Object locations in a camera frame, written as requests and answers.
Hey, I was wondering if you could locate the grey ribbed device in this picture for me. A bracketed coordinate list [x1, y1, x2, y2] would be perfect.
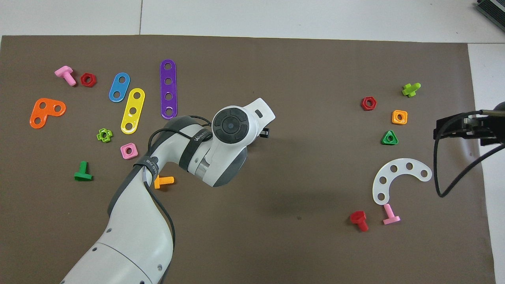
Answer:
[475, 0, 505, 33]

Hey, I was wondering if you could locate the pink plastic toy bolt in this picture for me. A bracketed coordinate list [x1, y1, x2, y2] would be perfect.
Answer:
[382, 204, 401, 225]
[54, 66, 77, 86]

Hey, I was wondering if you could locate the blue two-hole strip plate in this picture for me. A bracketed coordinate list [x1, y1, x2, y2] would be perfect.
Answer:
[108, 72, 131, 103]

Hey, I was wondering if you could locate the brown table mat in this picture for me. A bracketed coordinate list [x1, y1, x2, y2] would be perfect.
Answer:
[0, 35, 497, 284]

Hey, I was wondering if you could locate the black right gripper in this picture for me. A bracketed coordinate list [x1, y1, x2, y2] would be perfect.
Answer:
[434, 102, 505, 146]

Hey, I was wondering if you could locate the white curved perforated plate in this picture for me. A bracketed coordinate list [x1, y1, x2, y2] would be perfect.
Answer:
[372, 158, 433, 206]

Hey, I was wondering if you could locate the lime cross-head toy bolt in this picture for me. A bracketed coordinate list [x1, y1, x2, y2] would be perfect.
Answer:
[402, 82, 421, 98]

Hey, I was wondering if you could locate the purple four-hole strip plate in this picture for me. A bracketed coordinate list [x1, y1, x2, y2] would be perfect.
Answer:
[160, 59, 178, 120]

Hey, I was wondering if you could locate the pink square toy nut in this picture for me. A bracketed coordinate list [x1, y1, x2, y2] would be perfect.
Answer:
[120, 143, 138, 160]

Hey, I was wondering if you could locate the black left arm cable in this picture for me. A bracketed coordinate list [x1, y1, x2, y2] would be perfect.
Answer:
[134, 116, 215, 284]

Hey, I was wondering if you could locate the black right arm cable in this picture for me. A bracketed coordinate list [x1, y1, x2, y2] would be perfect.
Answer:
[433, 110, 505, 198]

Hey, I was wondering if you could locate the green plastic toy bolt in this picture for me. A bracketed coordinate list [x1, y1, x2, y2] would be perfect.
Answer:
[74, 161, 94, 182]

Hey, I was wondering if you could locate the yellow three-hole strip plate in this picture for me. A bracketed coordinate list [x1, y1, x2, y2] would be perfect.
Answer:
[120, 88, 146, 135]

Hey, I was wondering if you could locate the red plastic toy bolt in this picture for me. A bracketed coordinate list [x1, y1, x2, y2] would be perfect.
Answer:
[350, 211, 369, 232]

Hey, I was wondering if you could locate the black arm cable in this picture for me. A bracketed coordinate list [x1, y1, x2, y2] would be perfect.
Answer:
[134, 116, 215, 284]
[433, 110, 505, 198]

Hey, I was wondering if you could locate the orange three-hole angled plate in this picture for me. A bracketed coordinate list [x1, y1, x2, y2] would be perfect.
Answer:
[30, 98, 67, 129]

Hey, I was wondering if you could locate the green triangular toy nut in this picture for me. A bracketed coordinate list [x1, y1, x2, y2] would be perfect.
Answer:
[381, 130, 399, 146]

